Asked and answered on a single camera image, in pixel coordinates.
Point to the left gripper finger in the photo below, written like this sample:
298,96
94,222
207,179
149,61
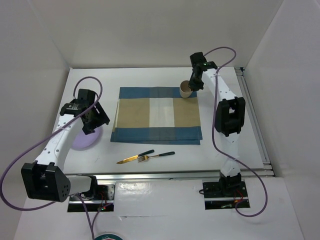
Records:
90,127
102,116

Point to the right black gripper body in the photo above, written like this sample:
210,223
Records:
198,80

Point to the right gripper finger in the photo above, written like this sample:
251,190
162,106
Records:
192,81
200,86

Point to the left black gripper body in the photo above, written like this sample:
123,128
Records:
88,121

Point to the lilac plastic plate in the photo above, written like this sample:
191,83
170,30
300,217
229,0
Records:
83,141

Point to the beige plastic cup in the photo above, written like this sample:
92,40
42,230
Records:
184,89

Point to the blue and beige cloth placemat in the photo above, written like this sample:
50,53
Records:
156,116

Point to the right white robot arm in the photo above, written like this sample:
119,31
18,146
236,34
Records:
228,120

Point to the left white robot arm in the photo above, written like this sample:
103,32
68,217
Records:
79,126

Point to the green round sticker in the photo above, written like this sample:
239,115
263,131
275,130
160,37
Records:
108,236

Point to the gold knife dark handle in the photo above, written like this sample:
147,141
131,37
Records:
135,157

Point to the gold fork dark handle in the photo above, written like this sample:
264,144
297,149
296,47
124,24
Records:
145,158

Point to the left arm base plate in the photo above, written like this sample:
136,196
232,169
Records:
101,200

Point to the aluminium frame rail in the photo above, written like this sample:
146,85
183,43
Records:
189,161

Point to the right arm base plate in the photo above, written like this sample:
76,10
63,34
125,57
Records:
217,199

